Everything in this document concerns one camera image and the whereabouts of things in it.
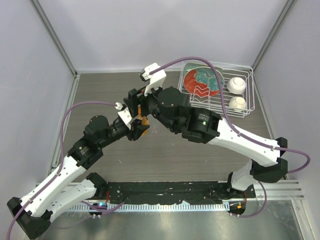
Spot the slotted cable duct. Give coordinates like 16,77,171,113
67,201,230,213

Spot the clear empty plastic bottle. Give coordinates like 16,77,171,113
149,125,160,134

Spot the orange juice bottle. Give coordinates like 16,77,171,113
137,105,150,136

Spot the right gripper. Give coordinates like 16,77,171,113
123,81,178,134

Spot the red and teal plate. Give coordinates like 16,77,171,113
182,62,220,98

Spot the white wire dish rack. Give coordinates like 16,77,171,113
178,60,256,118

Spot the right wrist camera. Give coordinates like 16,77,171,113
139,62,167,97

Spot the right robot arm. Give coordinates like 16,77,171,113
117,86,288,198

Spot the white bowl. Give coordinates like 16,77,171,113
226,77,247,95
228,96,247,112

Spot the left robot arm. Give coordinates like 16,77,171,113
7,111,150,240

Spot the lower white bowl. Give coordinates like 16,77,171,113
228,96,247,112

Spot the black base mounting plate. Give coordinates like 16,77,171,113
89,181,256,205

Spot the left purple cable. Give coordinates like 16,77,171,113
6,100,131,240

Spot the aluminium frame rail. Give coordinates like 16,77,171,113
262,180,305,201

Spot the upper white bowl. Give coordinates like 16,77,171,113
226,77,247,95

